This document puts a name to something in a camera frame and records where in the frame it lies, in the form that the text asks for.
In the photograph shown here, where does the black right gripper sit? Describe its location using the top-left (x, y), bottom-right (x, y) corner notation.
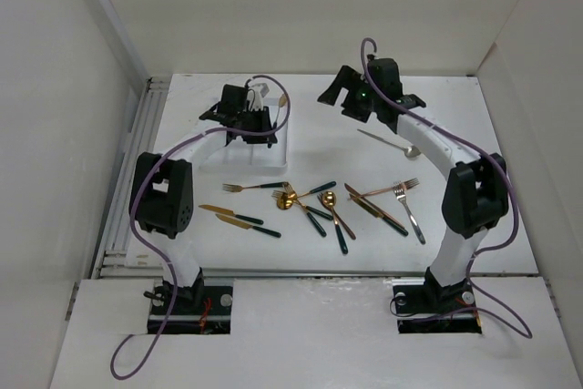
top-left (318, 65), bottom-right (382, 123)

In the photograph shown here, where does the silver spoon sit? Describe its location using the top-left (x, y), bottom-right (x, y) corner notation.
top-left (357, 128), bottom-right (422, 159)

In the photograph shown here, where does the rose gold knife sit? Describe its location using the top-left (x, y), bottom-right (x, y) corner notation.
top-left (344, 183), bottom-right (404, 226)

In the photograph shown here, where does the silver fork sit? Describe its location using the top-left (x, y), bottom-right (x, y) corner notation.
top-left (393, 183), bottom-right (426, 245)

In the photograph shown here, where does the gold knife green handle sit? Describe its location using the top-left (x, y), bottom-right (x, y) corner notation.
top-left (199, 204), bottom-right (264, 225)
top-left (350, 195), bottom-right (408, 236)
top-left (215, 213), bottom-right (281, 239)

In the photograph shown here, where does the gold spoon green handle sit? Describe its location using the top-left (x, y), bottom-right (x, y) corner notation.
top-left (320, 190), bottom-right (349, 255)
top-left (272, 94), bottom-right (288, 129)

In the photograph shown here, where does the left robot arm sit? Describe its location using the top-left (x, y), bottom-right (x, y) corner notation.
top-left (128, 77), bottom-right (289, 313)

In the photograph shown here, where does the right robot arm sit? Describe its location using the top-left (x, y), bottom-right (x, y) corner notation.
top-left (318, 57), bottom-right (508, 311)

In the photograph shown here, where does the white three-compartment cutlery tray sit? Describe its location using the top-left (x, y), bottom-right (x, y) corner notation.
top-left (200, 97), bottom-right (288, 176)

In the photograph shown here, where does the gold spoon in pile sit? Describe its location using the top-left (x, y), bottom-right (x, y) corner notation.
top-left (272, 181), bottom-right (336, 210)

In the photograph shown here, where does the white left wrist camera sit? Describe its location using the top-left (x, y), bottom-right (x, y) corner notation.
top-left (246, 83), bottom-right (270, 112)

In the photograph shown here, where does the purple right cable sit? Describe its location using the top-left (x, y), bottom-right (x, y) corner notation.
top-left (360, 37), bottom-right (533, 340)

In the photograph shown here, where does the purple cable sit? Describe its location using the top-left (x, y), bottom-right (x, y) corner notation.
top-left (360, 37), bottom-right (533, 340)
top-left (111, 74), bottom-right (292, 381)

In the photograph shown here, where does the gold fork green handle lower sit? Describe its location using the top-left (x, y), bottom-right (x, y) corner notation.
top-left (283, 182), bottom-right (327, 238)

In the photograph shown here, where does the aluminium rail frame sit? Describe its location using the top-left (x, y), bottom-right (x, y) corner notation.
top-left (88, 77), bottom-right (171, 280)

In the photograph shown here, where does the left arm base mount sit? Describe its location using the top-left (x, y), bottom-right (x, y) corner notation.
top-left (144, 279), bottom-right (233, 335)

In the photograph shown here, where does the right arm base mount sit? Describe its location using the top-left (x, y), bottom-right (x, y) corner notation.
top-left (391, 282), bottom-right (482, 334)

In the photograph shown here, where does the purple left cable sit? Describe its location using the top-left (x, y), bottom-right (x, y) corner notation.
top-left (111, 74), bottom-right (292, 381)

